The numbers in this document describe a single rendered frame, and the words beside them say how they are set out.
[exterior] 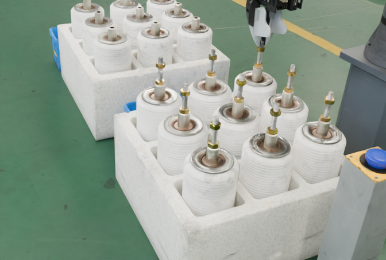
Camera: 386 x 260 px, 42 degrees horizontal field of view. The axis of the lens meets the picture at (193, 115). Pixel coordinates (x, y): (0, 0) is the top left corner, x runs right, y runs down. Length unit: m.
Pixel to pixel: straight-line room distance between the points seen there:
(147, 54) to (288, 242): 0.62
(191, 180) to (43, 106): 0.76
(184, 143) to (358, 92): 0.49
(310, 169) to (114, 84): 0.55
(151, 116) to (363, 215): 0.45
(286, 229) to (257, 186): 0.10
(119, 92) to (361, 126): 0.60
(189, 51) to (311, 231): 0.61
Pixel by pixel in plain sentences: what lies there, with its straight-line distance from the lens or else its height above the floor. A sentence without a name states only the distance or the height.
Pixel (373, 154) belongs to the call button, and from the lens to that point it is 0.81.
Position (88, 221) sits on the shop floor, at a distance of 1.11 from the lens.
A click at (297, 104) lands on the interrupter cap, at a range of 1.06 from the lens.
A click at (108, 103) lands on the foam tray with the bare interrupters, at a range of 1.29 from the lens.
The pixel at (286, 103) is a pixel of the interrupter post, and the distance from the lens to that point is 1.04.
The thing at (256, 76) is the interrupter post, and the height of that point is 0.26.
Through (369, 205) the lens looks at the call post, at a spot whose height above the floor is 0.27.
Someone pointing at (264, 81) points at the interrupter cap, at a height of 0.25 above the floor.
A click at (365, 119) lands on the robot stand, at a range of 1.23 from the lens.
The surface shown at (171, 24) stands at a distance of 1.45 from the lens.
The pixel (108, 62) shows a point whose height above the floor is 0.21.
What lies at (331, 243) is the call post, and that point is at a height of 0.14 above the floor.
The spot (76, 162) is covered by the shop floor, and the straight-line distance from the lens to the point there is 1.27.
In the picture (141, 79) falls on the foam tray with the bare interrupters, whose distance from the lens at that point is 1.29.
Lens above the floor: 0.76
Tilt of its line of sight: 32 degrees down
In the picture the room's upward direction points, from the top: 4 degrees clockwise
